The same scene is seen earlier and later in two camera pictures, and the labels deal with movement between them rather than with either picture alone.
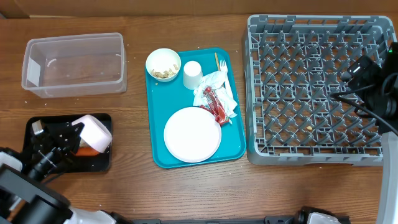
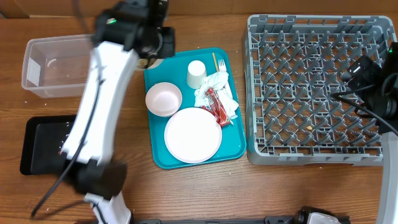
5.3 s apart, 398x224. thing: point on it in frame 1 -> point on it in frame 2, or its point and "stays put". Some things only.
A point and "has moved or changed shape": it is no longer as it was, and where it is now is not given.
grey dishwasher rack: (293, 64) stays put
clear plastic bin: (77, 65) stays put
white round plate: (192, 134) stays put
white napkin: (219, 82) stays put
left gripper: (51, 144) -> (165, 50)
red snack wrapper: (215, 107) stays put
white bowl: (94, 133) has moved or changed shape
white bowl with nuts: (163, 65) has moved or changed shape
